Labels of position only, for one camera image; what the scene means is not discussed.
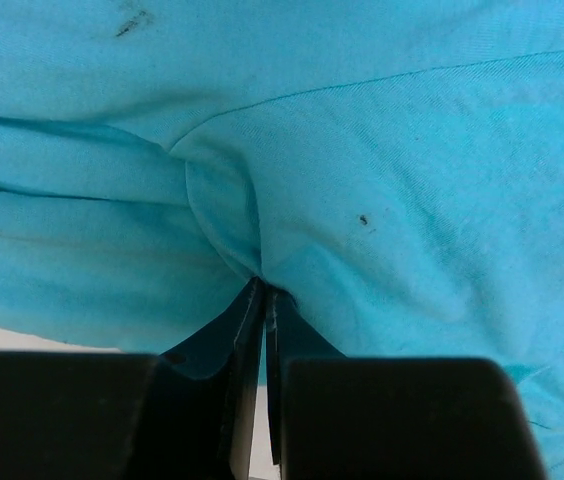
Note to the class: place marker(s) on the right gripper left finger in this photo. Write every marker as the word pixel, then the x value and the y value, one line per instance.
pixel 187 413

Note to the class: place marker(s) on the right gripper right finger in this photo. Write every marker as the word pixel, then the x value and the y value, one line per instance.
pixel 333 416

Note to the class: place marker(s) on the cyan t shirt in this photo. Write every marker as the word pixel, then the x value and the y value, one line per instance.
pixel 396 166

